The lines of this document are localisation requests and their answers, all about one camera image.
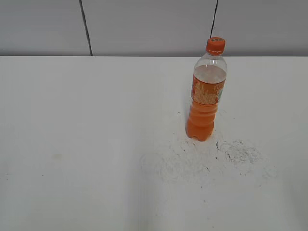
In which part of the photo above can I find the orange drink plastic bottle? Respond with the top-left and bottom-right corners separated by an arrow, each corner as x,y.
186,53 -> 227,141

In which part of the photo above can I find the orange bottle cap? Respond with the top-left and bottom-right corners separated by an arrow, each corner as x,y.
206,37 -> 226,56

